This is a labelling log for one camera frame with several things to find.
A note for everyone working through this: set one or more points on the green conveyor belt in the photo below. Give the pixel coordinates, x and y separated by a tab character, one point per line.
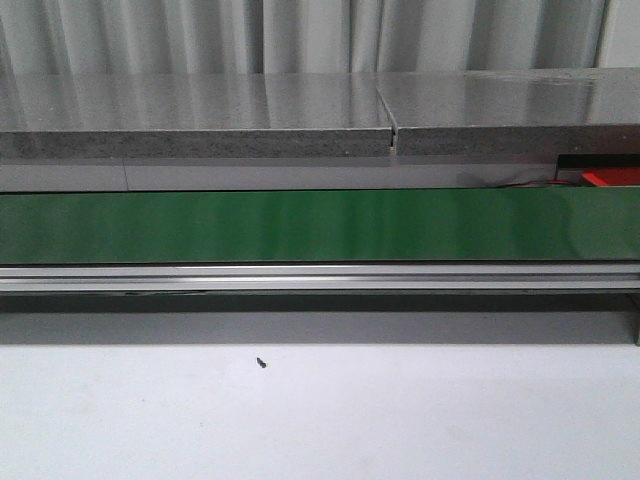
514	224

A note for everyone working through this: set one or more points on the grey stone slab left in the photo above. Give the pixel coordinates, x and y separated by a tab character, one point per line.
45	116

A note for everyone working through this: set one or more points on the grey stone slab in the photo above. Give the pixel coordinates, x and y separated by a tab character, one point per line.
547	111
45	116

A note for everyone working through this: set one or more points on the red plate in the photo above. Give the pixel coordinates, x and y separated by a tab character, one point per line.
612	177

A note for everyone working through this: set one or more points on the grey stone slab right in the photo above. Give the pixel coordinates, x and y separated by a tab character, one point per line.
547	111

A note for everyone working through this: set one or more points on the grey rear conveyor panel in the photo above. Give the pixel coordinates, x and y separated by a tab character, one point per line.
224	174

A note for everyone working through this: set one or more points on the grey pleated curtain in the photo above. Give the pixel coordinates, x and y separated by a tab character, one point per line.
80	37

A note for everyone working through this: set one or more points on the aluminium conveyor side rail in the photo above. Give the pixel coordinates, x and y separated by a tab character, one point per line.
439	277

